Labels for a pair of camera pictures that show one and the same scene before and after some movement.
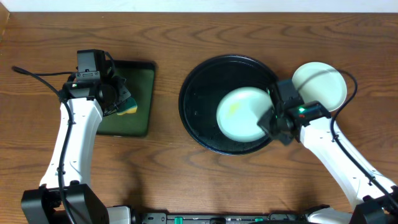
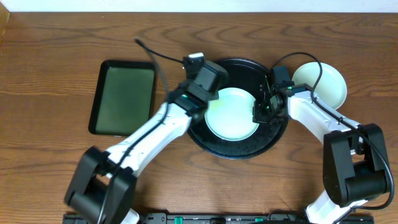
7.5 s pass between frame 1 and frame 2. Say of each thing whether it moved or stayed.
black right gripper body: moved
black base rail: stayed
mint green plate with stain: moved
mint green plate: stayed
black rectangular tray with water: stayed
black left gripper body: moved
